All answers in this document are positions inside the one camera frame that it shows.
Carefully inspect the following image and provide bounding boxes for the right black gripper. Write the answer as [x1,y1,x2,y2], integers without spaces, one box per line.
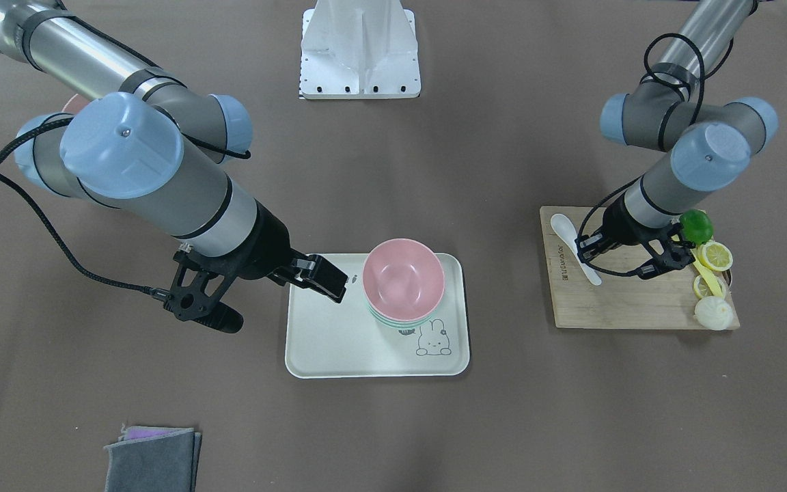
[193,204,348,304]

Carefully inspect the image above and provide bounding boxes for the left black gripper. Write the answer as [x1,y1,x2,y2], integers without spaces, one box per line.
[575,193,671,266]

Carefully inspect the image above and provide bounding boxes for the white ceramic spoon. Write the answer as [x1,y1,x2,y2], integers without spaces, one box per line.
[550,214,602,286]

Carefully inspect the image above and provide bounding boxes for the small pink bowl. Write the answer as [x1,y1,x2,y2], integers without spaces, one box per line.
[360,238,445,321]

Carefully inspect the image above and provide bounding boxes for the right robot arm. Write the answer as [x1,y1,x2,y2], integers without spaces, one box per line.
[0,1,347,312]

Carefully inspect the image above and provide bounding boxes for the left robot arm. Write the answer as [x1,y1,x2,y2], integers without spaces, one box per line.
[577,1,779,279]

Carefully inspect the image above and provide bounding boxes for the large pink ice bowl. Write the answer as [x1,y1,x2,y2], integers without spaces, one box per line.
[61,94,92,115]

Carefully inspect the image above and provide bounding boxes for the white rabbit tray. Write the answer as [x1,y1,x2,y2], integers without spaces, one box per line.
[284,253,471,378]

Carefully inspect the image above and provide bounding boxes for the stacked green bowls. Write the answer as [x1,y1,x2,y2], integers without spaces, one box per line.
[363,300,439,330]

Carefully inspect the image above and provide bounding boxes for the green lime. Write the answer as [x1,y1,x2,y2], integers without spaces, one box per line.
[678,208,713,246]

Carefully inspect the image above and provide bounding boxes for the lemon slice lower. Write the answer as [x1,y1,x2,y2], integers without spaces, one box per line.
[691,276,730,299]

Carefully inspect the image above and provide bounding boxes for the lemon slice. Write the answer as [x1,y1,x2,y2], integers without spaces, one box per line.
[691,276,730,299]
[695,240,734,272]

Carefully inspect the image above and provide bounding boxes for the yellow plastic knife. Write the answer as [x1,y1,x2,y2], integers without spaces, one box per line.
[691,246,730,292]

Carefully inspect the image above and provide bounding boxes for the lemon slice upper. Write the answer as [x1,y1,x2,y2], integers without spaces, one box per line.
[695,240,734,272]

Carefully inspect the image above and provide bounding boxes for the grey folded cloth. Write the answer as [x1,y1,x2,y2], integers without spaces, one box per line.
[104,429,202,491]

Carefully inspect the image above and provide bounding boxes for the purple cloth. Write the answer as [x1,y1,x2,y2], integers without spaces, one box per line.
[119,426,194,441]

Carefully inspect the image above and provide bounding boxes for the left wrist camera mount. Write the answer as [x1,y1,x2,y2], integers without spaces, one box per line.
[637,222,696,280]

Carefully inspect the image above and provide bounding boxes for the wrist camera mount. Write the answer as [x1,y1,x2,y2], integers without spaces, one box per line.
[157,245,243,333]
[637,222,696,280]

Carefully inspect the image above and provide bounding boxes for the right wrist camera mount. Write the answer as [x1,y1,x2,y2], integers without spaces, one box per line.
[157,245,243,333]

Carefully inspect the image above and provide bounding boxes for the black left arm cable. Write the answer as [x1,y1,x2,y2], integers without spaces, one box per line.
[577,33,736,278]

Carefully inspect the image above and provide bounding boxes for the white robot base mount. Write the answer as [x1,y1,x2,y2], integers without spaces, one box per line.
[298,1,422,100]

